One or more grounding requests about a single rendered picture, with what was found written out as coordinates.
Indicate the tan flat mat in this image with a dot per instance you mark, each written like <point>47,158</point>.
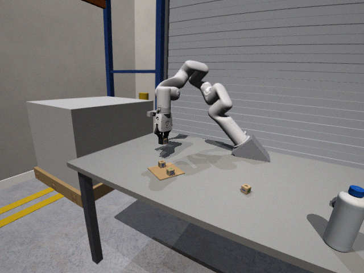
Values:
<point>161,174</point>

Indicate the white bottle with blue cap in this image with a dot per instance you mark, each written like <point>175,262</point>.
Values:
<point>346,219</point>

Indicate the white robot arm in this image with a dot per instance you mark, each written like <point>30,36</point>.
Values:
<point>215,95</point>

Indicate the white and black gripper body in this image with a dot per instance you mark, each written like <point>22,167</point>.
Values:
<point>164,121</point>

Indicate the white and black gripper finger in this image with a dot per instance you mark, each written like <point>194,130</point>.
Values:
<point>157,132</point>
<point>166,134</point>

